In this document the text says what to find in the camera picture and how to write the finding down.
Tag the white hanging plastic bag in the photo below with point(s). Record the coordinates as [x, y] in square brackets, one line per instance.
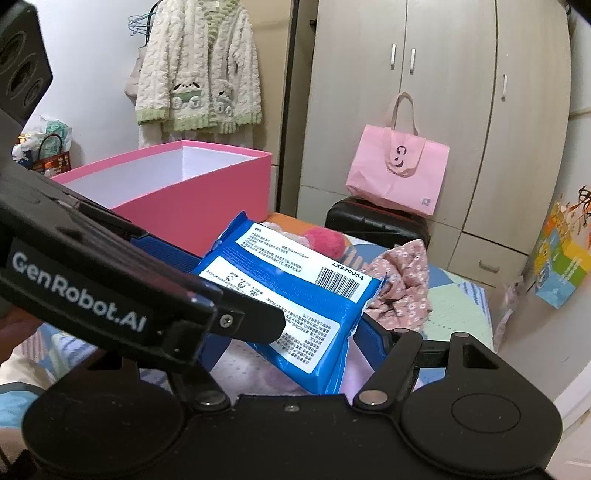
[508, 304]

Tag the tan wooden wardrobe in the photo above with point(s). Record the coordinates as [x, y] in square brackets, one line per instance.
[272, 69]

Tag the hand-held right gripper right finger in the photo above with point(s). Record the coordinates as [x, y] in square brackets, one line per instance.
[374, 341]

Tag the beige canvas bag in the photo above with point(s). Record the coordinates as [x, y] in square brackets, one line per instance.
[134, 74]

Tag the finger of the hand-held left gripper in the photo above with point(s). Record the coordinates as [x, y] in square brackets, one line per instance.
[161, 251]
[254, 325]

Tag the teal clothes hangers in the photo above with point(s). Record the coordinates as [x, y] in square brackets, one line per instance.
[138, 23]

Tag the colourful gift bag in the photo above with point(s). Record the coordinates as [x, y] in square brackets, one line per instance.
[558, 267]

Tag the cream fluffy garment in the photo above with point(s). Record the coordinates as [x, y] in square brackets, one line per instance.
[152, 136]

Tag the blue wet wipes packet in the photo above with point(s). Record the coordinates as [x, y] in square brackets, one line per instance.
[300, 295]

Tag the grey wood-grain wardrobe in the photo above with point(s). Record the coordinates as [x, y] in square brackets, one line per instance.
[461, 138]

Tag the cream green fluffy cardigan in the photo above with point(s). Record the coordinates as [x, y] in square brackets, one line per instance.
[194, 69]

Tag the patchwork blanket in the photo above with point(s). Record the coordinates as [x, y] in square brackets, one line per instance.
[452, 304]

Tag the white fluffy item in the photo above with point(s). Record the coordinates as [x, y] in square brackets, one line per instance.
[281, 229]

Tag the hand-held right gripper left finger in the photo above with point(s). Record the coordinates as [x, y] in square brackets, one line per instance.
[212, 355]

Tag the cream and blue quilt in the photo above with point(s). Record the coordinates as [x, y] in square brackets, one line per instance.
[18, 383]

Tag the pink tote bag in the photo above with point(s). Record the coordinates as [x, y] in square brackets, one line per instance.
[397, 184]

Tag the pink floral cloth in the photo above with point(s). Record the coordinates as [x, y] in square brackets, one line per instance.
[401, 277]

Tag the pink cardboard box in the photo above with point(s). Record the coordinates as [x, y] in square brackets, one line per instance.
[184, 198]

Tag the black suitcase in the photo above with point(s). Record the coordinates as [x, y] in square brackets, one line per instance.
[369, 226]

